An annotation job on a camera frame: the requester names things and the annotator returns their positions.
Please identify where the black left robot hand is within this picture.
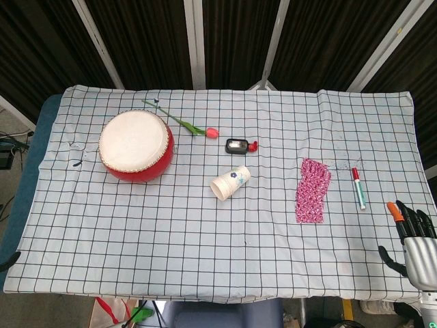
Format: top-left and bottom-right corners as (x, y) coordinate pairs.
(0, 251), (22, 273)

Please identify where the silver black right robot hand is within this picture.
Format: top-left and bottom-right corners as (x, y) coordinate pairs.
(378, 200), (437, 292)

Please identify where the pink knitted cloth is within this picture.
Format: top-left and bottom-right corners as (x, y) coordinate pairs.
(294, 157), (333, 219)

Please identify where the green marker red cap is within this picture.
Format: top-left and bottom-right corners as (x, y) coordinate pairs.
(351, 167), (367, 210)

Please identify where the blue padded table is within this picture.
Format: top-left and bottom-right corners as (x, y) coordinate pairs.
(0, 94), (63, 274)

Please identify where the green plastic object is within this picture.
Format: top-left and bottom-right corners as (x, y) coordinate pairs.
(130, 306), (153, 323)

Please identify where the red drum white skin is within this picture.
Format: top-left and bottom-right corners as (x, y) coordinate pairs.
(98, 109), (175, 182)

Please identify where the blue checkered white tablecloth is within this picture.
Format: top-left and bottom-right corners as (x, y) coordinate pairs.
(2, 85), (437, 304)

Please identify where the white paper cup blue flower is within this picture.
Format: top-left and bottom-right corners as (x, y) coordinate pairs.
(210, 165), (252, 202)

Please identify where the blue padded stool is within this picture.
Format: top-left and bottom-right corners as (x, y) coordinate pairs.
(161, 297), (285, 328)

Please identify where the black ink bottle red cap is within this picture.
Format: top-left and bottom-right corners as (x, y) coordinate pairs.
(225, 137), (259, 154)

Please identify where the artificial pink tulip flower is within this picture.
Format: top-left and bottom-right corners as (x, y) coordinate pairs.
(141, 98), (220, 139)

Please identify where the black device with cables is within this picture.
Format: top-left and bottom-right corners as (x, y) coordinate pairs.
(0, 131), (33, 171)

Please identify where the white bag red handle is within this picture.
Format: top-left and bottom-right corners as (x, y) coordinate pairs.
(89, 296), (139, 328)

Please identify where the white partition post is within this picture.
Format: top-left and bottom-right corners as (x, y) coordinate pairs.
(346, 0), (428, 92)
(0, 94), (36, 135)
(183, 0), (207, 90)
(70, 0), (125, 90)
(248, 0), (292, 91)

